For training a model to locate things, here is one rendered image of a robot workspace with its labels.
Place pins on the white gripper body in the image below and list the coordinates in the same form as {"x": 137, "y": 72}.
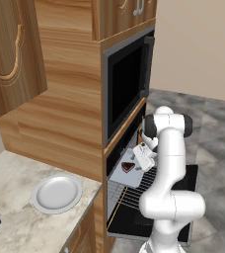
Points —
{"x": 144, "y": 156}

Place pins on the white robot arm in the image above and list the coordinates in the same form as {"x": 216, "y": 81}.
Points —
{"x": 173, "y": 158}

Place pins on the dark brown cake slice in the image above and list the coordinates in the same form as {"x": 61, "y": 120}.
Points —
{"x": 127, "y": 166}

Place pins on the black oven door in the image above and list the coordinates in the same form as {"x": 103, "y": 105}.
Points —
{"x": 127, "y": 220}

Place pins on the black built-in microwave oven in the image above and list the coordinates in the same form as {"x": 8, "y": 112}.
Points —
{"x": 124, "y": 85}

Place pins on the tall wooden oven cabinet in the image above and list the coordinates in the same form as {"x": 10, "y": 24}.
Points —
{"x": 68, "y": 108}

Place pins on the white round plate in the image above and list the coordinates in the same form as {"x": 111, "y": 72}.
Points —
{"x": 56, "y": 194}

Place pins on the wooden cupboard door above microwave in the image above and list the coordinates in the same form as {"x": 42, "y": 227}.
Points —
{"x": 124, "y": 19}

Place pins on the grey baking tray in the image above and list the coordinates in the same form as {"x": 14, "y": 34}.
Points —
{"x": 131, "y": 178}

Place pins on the wooden base cupboard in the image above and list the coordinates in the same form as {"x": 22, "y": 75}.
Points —
{"x": 86, "y": 227}

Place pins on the wooden wall cupboard door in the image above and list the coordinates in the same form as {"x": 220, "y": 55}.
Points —
{"x": 12, "y": 59}

